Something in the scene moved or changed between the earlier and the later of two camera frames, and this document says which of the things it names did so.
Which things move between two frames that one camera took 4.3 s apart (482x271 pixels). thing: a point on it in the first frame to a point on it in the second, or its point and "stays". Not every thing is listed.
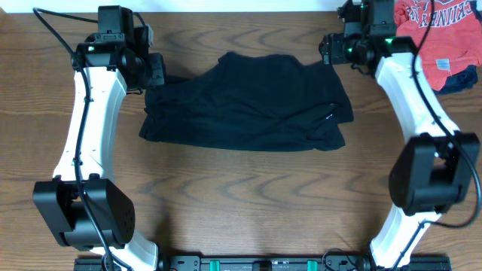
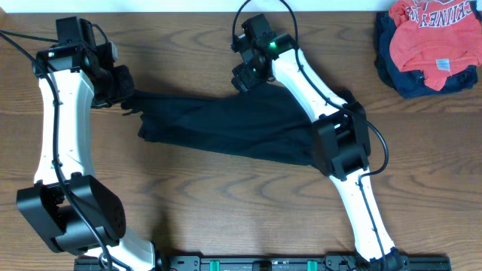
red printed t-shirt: x=454 y=38 stays
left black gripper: x=156 y=59 to x=124 y=89
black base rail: x=266 y=262 stays
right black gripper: x=331 y=52 to x=242 y=77
